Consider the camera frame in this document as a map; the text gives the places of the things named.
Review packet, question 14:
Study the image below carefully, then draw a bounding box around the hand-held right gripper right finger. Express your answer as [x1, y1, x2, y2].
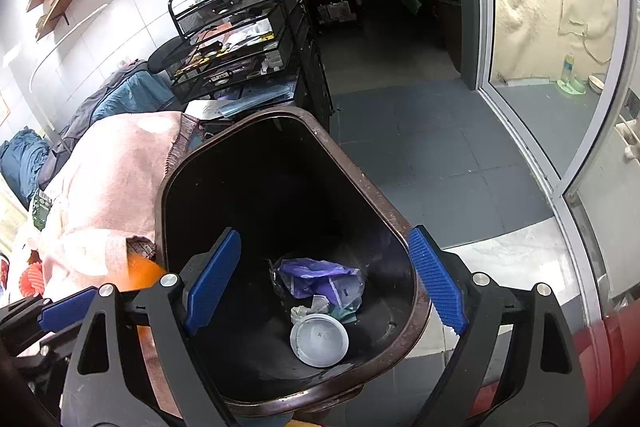
[407, 225, 596, 427]

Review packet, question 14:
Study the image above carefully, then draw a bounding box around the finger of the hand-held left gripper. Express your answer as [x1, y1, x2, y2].
[10, 332, 73, 373]
[0, 286, 101, 339]

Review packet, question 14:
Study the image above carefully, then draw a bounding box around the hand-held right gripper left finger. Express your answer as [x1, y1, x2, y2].
[60, 227, 242, 427]

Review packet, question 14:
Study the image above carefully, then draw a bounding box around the orange fruit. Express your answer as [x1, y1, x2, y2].
[122, 254, 168, 338]

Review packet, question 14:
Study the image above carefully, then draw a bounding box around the purple plastic bag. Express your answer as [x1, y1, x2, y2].
[272, 257, 366, 323]

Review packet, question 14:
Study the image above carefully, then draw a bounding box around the dark brown waste bin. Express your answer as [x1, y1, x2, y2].
[154, 106, 432, 415]

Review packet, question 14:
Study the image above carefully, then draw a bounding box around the purple cup with white lid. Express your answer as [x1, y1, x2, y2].
[290, 313, 349, 369]

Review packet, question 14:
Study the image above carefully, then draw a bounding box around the green patterned packet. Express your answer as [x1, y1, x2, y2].
[30, 188, 55, 228]

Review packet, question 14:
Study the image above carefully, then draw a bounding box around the pink polka-dot blanket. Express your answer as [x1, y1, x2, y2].
[10, 111, 211, 413]

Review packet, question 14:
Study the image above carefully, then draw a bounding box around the blue bedding pile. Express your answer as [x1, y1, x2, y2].
[0, 129, 51, 208]

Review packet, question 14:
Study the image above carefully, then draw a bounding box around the blue paper stack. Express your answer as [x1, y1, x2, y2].
[215, 82, 296, 115]

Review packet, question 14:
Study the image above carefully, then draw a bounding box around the massage bed with grey blanket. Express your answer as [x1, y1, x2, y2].
[40, 59, 176, 188]

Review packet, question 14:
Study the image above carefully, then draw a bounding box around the black stool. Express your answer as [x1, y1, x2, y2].
[147, 39, 182, 75]

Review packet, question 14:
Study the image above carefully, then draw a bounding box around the black mesh trolley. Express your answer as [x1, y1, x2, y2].
[167, 0, 333, 118]

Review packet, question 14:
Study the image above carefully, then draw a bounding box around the green water dispenser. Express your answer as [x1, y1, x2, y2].
[556, 52, 587, 95]

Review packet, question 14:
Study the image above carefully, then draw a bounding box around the white curved rail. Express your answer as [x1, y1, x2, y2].
[30, 4, 108, 92]

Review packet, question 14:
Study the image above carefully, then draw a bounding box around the glass door with grey frame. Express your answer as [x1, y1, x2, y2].
[450, 0, 640, 308]

